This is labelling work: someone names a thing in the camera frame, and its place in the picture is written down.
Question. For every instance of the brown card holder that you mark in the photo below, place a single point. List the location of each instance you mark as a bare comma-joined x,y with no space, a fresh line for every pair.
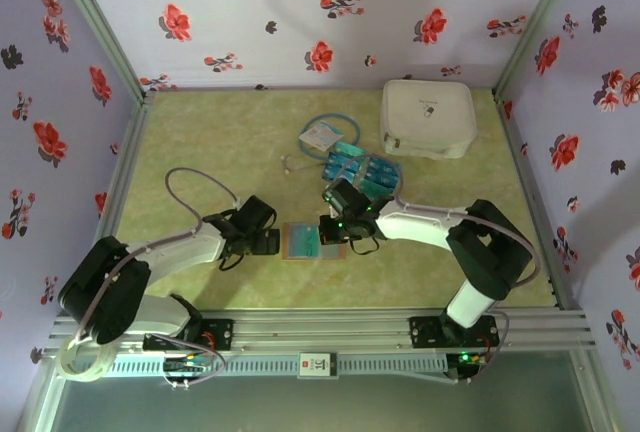
332,251

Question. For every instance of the teal credit card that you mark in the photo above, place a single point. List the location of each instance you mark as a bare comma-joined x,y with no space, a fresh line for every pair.
350,148
302,242
377,187

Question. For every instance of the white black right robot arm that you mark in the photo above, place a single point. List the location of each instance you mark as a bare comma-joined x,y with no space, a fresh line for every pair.
415,222

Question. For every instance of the white blue paper packet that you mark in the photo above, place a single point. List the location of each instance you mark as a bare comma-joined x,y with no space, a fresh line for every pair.
320,134

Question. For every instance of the blue stethoscope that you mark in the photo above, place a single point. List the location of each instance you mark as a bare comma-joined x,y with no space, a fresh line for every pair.
345,119

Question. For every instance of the white zip pouch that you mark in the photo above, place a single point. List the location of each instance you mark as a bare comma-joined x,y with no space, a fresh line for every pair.
427,117

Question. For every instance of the small white display label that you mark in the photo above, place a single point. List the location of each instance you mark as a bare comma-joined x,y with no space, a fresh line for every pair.
318,364

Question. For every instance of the small circuit board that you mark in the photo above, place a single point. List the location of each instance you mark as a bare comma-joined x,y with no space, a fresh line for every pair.
470,359
187,364

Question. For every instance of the clear tape roll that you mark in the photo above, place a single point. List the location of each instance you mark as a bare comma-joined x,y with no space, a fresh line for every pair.
64,362

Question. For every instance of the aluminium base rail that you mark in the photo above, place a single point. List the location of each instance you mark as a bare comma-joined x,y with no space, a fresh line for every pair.
320,329

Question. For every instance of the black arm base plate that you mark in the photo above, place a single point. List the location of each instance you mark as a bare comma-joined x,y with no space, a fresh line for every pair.
425,332
220,332

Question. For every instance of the aluminium side rail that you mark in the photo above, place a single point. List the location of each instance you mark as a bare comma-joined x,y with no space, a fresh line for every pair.
129,152
515,152

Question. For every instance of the aluminium frame post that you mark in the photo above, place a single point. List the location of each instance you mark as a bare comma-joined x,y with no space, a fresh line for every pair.
101,27
536,27

